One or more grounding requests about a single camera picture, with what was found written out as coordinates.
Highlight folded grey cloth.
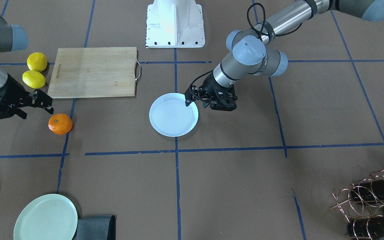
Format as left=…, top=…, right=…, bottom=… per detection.
left=76, top=215, right=116, bottom=240

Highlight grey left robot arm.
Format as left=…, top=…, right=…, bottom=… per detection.
left=185, top=0, right=384, bottom=111

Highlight light blue plate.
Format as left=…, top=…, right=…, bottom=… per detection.
left=149, top=93, right=199, bottom=137

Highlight light green plate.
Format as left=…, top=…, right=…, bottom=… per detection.
left=13, top=194, right=78, bottom=240

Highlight dark wine bottle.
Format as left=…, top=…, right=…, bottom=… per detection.
left=350, top=179, right=384, bottom=204
left=347, top=216, right=384, bottom=240

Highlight yellow lemon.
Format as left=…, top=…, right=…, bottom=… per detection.
left=22, top=70, right=46, bottom=89
left=26, top=53, right=48, bottom=72

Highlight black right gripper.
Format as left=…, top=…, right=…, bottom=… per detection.
left=0, top=75, right=54, bottom=120

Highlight lower yellow lemon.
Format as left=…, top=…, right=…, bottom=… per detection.
left=22, top=70, right=46, bottom=89

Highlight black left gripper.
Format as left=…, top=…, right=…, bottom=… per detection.
left=185, top=73, right=238, bottom=111

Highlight lower dark wine bottle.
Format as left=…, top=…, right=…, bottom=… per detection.
left=347, top=216, right=384, bottom=240

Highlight upper dark wine bottle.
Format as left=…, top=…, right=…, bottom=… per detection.
left=350, top=179, right=384, bottom=204

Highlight upper yellow lemon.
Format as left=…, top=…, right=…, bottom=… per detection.
left=26, top=53, right=48, bottom=72

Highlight wooden cutting board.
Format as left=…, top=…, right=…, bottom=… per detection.
left=47, top=47, right=138, bottom=99

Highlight orange mandarin fruit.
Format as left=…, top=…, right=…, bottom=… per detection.
left=48, top=113, right=73, bottom=135

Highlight copper wire bottle rack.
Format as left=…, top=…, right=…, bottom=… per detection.
left=332, top=169, right=384, bottom=240

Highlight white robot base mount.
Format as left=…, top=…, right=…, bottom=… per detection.
left=145, top=0, right=206, bottom=48

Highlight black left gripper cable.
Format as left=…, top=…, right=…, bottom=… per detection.
left=190, top=1, right=304, bottom=100

